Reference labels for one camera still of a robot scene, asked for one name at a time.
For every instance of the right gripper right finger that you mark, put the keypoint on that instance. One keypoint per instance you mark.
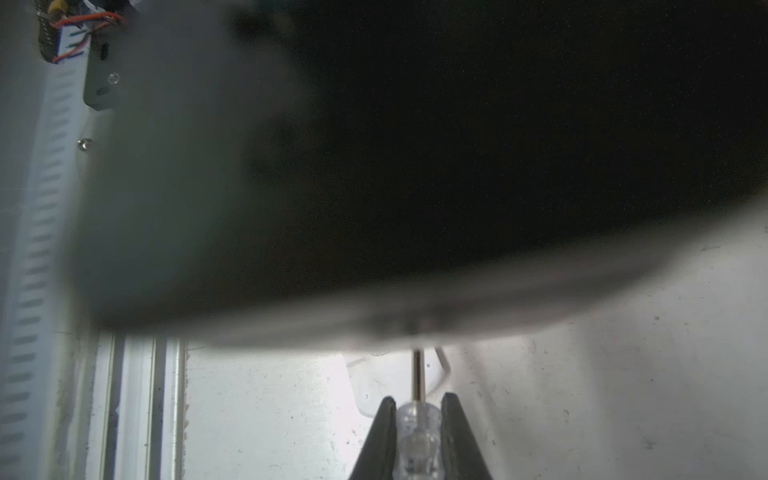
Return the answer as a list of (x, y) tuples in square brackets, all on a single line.
[(462, 458)]

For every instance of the clear handle screwdriver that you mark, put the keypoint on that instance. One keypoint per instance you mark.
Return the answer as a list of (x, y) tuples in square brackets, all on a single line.
[(418, 427)]

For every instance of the white remote control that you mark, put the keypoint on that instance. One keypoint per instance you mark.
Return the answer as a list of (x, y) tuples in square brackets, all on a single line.
[(353, 174)]

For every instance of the aluminium mounting rail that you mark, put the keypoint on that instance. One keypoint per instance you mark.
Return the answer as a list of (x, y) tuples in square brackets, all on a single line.
[(137, 415)]

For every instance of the white slotted cable duct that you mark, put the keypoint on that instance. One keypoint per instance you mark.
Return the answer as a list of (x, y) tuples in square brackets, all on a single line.
[(43, 345)]

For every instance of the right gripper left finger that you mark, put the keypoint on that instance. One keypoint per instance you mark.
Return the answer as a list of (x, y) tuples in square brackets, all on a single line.
[(377, 457)]

